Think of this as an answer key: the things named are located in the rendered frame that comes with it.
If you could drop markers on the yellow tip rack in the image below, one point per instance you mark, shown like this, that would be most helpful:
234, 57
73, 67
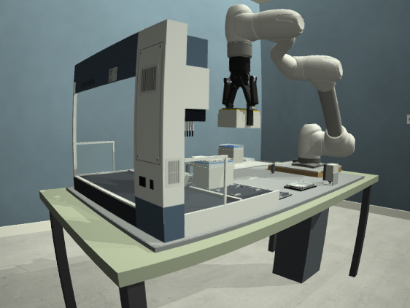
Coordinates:
237, 118

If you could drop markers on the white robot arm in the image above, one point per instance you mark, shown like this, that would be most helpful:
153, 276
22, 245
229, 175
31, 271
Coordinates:
242, 27

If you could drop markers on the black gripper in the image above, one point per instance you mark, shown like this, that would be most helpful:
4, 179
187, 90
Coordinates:
239, 68

